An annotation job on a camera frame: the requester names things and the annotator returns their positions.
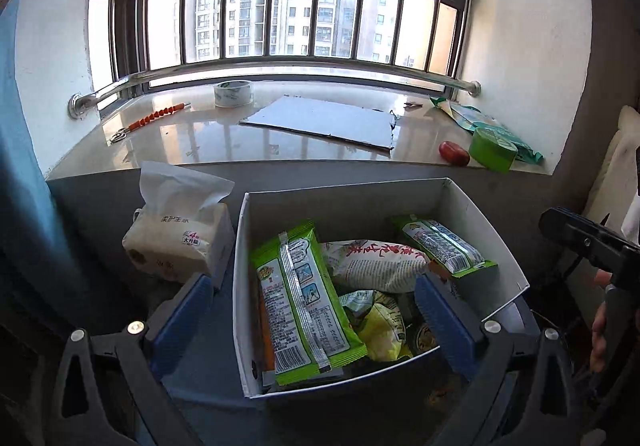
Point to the white tissue pack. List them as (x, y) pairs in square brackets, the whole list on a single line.
[(175, 236)]

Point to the black silver snack packet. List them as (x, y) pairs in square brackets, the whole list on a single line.
[(422, 338)]

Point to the metal window guard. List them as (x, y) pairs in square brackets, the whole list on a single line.
[(280, 1)]

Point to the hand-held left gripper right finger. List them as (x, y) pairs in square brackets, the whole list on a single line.
[(445, 326)]

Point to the small red object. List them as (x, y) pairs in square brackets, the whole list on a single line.
[(454, 153)]

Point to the white cardboard box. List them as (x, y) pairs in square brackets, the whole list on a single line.
[(280, 211)]

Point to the person's right hand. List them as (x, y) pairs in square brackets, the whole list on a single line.
[(598, 333)]

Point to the white flat board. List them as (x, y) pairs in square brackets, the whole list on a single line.
[(325, 121)]

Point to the clear tape roll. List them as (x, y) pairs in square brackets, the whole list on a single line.
[(233, 94)]

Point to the white printed snack packet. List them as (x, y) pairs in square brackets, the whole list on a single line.
[(380, 263)]

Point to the yellow puffed snack packet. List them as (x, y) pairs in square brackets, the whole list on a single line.
[(385, 333)]

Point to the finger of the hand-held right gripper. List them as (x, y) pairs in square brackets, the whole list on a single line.
[(575, 233)]

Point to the green rice cracker packet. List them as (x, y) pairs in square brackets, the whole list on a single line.
[(300, 296), (445, 246)]

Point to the blue curtain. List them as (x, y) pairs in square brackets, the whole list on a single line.
[(22, 176)]

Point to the green plastic bag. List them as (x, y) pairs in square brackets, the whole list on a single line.
[(475, 116)]

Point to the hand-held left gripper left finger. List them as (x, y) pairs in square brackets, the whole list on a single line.
[(180, 316)]

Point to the orange beaded tool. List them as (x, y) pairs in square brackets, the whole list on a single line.
[(152, 116)]

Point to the orange snack packet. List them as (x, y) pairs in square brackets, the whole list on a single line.
[(266, 326)]

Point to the green tape roll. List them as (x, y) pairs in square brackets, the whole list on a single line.
[(492, 150)]

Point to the white towel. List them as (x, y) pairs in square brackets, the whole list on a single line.
[(612, 176)]

